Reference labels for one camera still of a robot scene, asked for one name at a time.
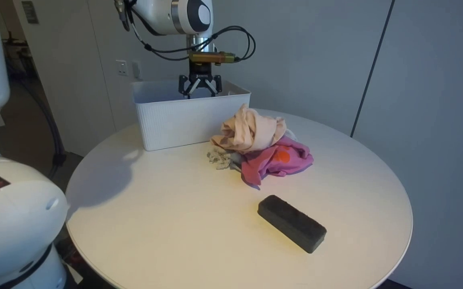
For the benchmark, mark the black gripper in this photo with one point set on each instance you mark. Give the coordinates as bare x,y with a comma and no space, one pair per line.
200,71

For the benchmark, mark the peach cloth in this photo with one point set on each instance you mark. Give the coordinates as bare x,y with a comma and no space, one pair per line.
249,130

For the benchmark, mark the pink cloth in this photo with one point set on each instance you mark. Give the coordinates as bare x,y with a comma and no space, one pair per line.
280,161

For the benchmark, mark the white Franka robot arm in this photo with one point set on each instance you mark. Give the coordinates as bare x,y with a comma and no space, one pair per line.
11,214

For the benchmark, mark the white plastic basket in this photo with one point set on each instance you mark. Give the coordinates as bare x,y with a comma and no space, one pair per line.
177,121

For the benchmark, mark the black rectangular block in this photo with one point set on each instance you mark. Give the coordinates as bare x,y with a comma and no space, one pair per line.
293,224

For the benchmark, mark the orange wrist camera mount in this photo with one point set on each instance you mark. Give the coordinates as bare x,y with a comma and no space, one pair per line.
214,57

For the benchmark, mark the white wall outlet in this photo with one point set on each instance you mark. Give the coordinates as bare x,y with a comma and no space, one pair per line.
122,68

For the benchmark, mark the dark wall sign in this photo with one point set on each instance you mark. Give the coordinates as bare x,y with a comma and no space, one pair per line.
29,12

